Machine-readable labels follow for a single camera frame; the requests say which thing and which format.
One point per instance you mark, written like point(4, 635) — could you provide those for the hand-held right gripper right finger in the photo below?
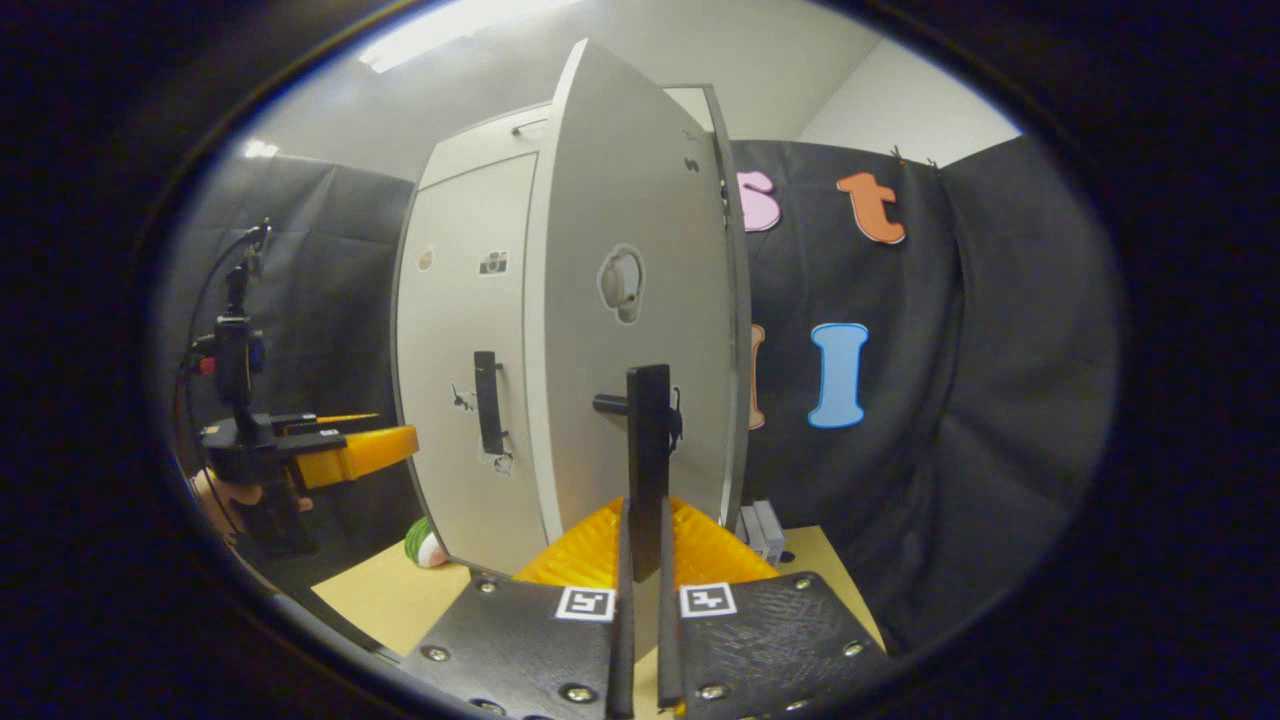
point(668, 650)

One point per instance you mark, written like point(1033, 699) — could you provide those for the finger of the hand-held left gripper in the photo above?
point(350, 455)
point(320, 424)

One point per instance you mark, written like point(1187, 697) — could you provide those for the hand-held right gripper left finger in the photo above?
point(622, 650)

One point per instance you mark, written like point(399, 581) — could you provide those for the beige double-door shoe cabinet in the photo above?
point(742, 330)

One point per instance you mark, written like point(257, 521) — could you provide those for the shoe cabinet door headphone sticker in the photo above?
point(640, 180)

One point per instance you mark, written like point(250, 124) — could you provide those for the beige cabinet top flap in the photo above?
point(470, 140)

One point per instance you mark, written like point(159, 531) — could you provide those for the green watermelon toy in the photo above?
point(420, 545)

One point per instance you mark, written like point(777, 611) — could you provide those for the small white box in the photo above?
point(765, 530)

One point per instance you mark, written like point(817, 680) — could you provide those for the ceiling light panel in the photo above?
point(450, 25)

